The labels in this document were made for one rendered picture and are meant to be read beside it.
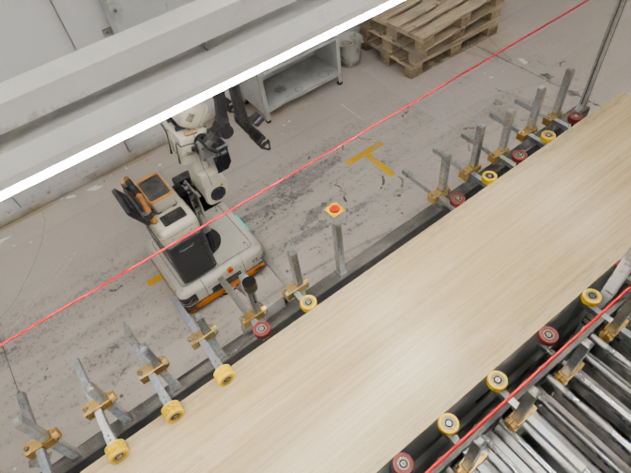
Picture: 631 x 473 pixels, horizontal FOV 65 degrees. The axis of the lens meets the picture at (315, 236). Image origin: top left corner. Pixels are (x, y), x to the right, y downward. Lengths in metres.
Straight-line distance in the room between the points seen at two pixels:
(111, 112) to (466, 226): 1.98
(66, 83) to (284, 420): 1.56
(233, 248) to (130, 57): 2.53
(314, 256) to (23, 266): 2.28
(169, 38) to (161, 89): 0.10
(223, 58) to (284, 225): 2.84
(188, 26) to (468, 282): 1.79
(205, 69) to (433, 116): 3.78
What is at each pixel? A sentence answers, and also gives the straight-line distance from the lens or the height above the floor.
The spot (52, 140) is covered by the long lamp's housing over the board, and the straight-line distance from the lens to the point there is 1.04.
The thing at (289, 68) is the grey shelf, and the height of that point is 0.14.
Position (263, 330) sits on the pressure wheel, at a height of 0.90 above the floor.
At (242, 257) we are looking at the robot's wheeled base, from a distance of 3.39.
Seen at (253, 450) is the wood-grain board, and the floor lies 0.90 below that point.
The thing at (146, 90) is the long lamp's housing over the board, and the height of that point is 2.38.
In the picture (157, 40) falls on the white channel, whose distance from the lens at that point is 1.04.
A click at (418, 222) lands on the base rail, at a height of 0.70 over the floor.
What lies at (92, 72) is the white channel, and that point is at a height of 2.45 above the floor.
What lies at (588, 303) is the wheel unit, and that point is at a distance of 2.54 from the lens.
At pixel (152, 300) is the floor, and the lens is 3.75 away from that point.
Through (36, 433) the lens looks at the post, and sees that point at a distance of 2.33.
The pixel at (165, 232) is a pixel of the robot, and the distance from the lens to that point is 2.97.
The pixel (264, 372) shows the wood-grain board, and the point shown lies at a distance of 2.24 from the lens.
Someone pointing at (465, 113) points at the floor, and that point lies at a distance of 4.80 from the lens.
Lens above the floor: 2.91
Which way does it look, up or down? 51 degrees down
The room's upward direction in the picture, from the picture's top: 9 degrees counter-clockwise
